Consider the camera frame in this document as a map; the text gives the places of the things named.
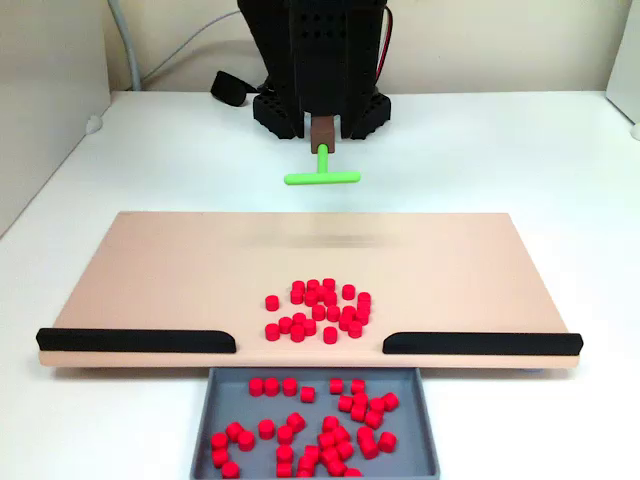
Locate green T-shaped pusher tool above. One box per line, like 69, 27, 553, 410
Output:
283, 115, 362, 187

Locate beige flat board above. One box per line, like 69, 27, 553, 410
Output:
37, 210, 584, 374

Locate grey rectangular tray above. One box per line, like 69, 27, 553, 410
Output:
188, 367, 441, 479

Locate red black white servo cable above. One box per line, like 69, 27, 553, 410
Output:
372, 4, 395, 81

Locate grey hose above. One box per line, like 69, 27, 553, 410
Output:
110, 0, 144, 92

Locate black board edge rail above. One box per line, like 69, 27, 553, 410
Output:
35, 327, 238, 356
382, 331, 584, 359

